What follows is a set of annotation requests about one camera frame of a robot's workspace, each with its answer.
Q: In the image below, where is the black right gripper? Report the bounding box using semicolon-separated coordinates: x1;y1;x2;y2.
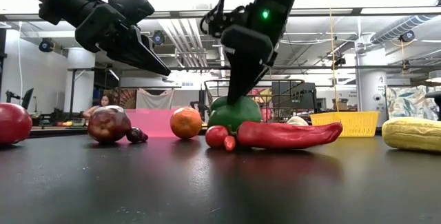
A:
220;23;278;106

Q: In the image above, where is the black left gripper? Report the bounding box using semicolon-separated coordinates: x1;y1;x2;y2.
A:
74;3;172;77

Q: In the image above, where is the green bell pepper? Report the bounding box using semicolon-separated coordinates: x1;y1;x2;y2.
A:
207;95;262;134

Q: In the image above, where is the white garlic bulb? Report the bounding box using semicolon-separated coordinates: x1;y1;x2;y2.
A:
285;115;310;127

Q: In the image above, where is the long bright red pepper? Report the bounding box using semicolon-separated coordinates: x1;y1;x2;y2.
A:
236;121;344;150

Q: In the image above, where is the small red tomato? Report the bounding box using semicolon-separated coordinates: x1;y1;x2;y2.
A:
205;125;230;149

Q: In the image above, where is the small orange chili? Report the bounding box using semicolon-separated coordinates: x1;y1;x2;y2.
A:
223;135;237;152

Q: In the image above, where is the orange fruit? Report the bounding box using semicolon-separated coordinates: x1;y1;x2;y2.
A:
170;107;203;140

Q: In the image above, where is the dark red apple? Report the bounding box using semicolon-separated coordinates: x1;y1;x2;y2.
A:
87;105;132;145

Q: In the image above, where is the small purple eggplant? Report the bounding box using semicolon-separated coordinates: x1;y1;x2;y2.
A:
125;127;149;144

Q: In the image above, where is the large red tomato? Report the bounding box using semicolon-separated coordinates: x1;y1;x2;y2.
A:
0;102;33;145

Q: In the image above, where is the yellow corn cob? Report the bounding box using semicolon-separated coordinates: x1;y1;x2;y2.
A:
381;116;441;154

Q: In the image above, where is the black ceiling spotlight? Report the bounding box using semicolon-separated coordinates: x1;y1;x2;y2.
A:
399;30;416;43
151;30;166;46
38;37;55;53

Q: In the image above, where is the brown patterned tapestry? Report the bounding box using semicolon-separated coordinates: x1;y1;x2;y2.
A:
110;88;138;110

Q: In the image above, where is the white hanging cloth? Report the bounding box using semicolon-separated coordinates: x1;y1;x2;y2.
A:
136;88;176;110

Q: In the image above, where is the person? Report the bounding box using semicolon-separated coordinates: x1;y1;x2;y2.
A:
81;94;114;119

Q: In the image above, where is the plain white round column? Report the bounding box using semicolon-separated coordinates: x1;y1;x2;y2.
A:
64;47;96;113

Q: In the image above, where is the pink plastic basket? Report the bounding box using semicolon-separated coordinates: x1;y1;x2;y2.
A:
123;108;181;139

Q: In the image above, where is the cardboard box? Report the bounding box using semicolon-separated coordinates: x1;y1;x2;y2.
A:
332;98;349;112

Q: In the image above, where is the yellow plastic basket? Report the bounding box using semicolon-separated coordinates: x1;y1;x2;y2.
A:
309;111;380;138

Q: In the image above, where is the white column with signs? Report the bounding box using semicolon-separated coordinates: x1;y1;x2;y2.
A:
356;52;389;128

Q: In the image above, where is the black monitor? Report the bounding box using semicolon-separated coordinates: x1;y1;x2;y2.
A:
21;88;34;110

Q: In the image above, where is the colourful wall poster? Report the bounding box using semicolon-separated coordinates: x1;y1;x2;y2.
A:
253;88;273;121

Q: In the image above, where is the metal wire basket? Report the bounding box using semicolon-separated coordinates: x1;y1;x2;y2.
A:
203;79;306;123

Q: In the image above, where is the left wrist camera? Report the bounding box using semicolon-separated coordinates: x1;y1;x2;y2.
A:
112;0;156;27

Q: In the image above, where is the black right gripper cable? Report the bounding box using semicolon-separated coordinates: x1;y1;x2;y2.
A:
201;0;228;39

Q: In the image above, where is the yellow hanging rope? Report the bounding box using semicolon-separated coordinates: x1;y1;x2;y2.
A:
329;6;340;112

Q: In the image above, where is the silver ventilation duct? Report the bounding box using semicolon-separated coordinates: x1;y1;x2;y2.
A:
370;14;438;45

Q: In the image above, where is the floral wall tapestry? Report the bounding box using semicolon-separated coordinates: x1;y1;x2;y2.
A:
385;85;441;121

